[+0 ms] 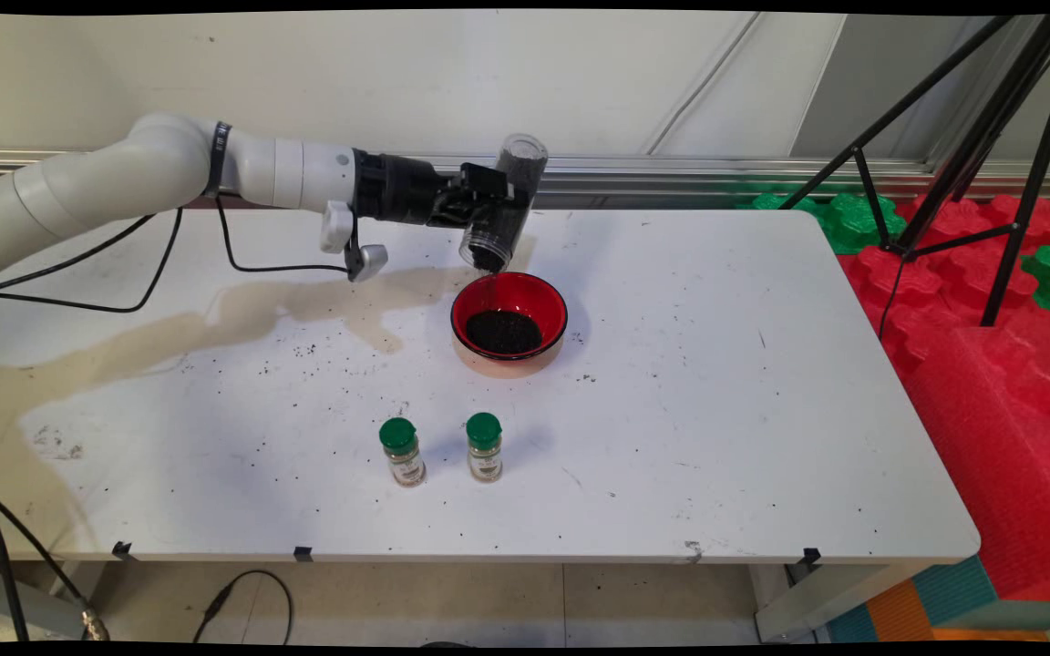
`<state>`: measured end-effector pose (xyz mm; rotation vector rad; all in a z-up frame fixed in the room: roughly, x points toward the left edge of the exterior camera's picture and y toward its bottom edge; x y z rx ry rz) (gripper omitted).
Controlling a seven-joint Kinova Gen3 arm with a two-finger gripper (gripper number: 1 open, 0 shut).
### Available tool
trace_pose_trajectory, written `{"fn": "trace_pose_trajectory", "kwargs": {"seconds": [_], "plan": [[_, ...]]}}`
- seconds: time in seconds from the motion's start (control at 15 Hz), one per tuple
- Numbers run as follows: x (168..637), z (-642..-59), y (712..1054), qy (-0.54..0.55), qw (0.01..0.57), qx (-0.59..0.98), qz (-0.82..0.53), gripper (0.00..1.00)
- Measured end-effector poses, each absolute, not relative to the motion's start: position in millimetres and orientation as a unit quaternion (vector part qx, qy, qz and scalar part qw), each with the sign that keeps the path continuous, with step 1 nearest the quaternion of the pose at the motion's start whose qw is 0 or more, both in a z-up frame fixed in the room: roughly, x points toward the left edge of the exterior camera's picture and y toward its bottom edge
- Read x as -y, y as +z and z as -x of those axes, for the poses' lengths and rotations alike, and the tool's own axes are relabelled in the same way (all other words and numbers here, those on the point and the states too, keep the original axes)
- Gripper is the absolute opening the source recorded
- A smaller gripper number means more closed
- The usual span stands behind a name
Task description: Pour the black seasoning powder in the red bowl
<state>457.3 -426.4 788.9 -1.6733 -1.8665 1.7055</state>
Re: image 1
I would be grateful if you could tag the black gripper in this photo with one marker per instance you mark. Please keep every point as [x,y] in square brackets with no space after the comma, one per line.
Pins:
[397,189]

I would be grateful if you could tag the clear plastic jar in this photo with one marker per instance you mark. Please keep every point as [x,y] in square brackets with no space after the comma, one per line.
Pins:
[502,232]

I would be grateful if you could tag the black seeds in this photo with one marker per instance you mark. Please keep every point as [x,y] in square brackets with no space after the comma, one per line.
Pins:
[502,333]

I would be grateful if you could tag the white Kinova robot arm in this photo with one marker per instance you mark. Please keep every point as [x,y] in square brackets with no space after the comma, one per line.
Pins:
[124,169]

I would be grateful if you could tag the red bowl black rim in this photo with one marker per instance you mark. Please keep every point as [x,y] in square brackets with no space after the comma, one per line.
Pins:
[543,301]

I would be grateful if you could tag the green lid spice jar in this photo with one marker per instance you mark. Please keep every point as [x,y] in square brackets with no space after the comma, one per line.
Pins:
[400,435]
[485,430]

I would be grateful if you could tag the grey table leg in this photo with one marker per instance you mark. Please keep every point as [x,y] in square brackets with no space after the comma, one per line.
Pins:
[51,601]
[817,606]

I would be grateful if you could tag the blue orange foam mat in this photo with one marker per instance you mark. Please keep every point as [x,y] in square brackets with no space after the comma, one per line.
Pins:
[926,606]

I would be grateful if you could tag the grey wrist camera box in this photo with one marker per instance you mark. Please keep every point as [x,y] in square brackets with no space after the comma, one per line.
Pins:
[365,262]

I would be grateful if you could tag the aluminium wall rail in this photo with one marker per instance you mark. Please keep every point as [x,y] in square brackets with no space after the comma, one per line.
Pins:
[671,173]

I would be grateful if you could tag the black camera tripod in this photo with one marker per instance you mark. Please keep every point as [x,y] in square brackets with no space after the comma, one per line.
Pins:
[983,137]

